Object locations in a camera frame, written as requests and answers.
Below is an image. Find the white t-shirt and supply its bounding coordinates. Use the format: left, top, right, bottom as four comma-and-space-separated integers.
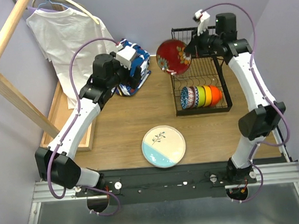
26, 11, 117, 109

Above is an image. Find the green bowl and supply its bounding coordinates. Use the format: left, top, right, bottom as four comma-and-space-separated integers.
196, 86, 206, 107

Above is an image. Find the red floral plate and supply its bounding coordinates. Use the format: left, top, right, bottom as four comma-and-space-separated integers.
156, 39, 191, 76

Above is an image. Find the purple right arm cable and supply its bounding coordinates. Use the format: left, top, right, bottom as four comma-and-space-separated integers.
201, 0, 294, 169

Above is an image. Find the white and blue plate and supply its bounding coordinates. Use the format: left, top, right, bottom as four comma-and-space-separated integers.
141, 125, 186, 169

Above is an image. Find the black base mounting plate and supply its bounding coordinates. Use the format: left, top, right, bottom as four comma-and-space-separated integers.
73, 158, 259, 209

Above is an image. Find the wooden clothes rack frame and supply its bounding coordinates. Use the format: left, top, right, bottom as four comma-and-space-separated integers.
0, 0, 57, 148

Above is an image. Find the blue patterned cloth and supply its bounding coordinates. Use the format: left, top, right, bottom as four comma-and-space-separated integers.
115, 38, 151, 97

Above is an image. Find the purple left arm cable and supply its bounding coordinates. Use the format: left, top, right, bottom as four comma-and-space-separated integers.
37, 36, 132, 200

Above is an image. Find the aluminium rail frame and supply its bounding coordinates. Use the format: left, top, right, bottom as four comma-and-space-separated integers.
19, 155, 299, 224

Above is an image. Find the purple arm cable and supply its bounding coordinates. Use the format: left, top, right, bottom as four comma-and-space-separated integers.
37, 36, 132, 200
201, 0, 294, 169

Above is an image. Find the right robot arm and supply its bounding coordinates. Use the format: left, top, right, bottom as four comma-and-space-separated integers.
185, 10, 286, 184

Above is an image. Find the black wire dish rack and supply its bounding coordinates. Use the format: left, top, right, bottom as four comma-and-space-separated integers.
166, 23, 237, 117

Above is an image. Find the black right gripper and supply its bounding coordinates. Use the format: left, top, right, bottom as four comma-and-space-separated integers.
181, 25, 222, 59

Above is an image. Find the orange-red bowl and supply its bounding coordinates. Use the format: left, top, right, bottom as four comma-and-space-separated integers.
209, 85, 222, 106

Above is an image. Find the yellow bowl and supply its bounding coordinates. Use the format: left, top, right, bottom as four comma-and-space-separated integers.
204, 85, 212, 106

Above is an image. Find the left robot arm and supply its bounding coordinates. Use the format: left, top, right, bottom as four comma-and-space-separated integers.
35, 47, 141, 195

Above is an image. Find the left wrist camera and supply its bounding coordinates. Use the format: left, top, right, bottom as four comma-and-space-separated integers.
115, 46, 137, 70

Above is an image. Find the red patterned bowl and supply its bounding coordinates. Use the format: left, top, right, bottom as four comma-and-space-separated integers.
180, 86, 199, 109

